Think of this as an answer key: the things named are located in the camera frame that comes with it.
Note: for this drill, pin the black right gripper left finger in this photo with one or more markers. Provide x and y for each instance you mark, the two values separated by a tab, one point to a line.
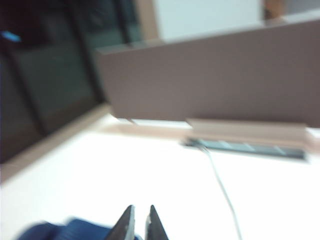
126	225

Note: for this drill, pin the blue rubber slipper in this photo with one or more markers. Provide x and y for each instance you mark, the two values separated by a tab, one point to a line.
37	231
87	230

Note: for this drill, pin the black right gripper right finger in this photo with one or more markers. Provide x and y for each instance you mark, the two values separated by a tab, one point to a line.
155	227

